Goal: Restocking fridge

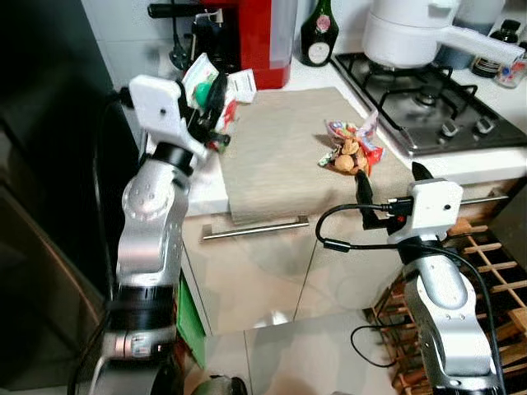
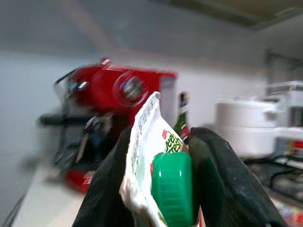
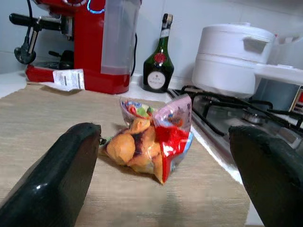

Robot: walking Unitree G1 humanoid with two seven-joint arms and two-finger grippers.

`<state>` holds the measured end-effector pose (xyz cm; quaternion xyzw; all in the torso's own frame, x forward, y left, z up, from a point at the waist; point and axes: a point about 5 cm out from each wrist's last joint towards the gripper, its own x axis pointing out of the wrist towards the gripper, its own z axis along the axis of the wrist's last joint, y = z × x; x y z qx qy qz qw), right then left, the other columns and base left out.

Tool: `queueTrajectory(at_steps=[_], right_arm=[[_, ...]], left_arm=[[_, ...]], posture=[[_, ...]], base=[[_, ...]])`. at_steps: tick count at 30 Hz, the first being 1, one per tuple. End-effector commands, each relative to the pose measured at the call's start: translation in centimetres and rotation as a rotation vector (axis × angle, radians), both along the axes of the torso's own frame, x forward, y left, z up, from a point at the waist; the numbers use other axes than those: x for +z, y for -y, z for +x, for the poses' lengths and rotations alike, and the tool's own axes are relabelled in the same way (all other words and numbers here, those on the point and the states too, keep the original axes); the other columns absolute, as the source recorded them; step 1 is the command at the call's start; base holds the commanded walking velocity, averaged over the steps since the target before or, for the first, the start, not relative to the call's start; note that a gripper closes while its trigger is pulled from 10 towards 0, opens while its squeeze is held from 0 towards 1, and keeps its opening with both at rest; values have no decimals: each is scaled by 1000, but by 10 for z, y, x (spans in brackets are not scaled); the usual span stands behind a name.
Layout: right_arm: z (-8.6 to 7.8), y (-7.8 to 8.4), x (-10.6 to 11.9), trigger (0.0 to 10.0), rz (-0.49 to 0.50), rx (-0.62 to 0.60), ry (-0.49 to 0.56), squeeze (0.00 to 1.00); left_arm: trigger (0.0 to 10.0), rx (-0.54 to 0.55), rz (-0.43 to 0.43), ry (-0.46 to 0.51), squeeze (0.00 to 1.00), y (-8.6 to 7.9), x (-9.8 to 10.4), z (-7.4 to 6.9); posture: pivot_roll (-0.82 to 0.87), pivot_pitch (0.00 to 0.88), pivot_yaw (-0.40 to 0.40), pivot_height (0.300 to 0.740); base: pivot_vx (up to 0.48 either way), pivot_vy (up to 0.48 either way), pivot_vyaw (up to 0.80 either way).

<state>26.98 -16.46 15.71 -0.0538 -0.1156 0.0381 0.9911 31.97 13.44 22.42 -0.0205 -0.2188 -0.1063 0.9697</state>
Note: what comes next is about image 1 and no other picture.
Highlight dark tall appliance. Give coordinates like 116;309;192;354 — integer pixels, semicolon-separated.
0;0;141;392

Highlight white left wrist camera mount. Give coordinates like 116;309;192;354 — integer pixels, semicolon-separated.
129;75;208;160

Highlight colourful bag of walnuts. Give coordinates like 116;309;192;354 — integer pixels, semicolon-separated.
319;111;386;176

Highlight long steel drawer handle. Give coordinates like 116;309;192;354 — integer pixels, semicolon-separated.
461;193;513;207
202;216;310;241

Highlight beige kitchen cabinet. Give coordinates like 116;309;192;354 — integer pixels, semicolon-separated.
180;177;527;337

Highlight beige linen cloth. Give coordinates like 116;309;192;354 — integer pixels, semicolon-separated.
218;86;417;227

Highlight small glass spice jar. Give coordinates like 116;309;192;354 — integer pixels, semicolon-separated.
494;53;527;90

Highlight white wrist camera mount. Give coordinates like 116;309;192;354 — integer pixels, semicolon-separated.
409;179;464;241
129;75;208;160

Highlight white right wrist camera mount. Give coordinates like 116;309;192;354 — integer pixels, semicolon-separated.
409;179;464;241

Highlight dark grey mini fridge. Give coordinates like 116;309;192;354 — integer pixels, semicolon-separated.
492;177;527;272

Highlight green plastic bin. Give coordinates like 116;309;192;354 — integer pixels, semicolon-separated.
175;276;208;368

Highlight grey canister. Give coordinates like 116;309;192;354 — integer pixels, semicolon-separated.
436;0;500;71

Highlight black floor cable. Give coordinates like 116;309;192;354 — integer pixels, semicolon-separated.
350;323;413;369

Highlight green glass bottle white label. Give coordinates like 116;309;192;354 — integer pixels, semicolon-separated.
300;0;340;67

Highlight white printed paper packet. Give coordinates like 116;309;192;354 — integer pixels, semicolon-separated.
226;70;258;104

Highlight steel gas stove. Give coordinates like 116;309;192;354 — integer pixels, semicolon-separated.
332;52;527;157

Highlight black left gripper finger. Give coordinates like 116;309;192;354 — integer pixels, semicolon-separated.
206;72;231;117

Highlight red white carton green cap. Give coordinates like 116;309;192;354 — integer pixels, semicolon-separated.
183;53;240;134

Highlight wooden wine rack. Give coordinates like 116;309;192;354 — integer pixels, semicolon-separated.
366;216;527;395

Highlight white pot with handle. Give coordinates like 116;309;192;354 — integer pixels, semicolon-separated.
362;0;526;71

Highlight red coffee machine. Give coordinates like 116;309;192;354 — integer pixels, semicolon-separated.
148;0;296;90

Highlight dark bottle black cap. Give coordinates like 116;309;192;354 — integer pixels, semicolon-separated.
473;20;525;79

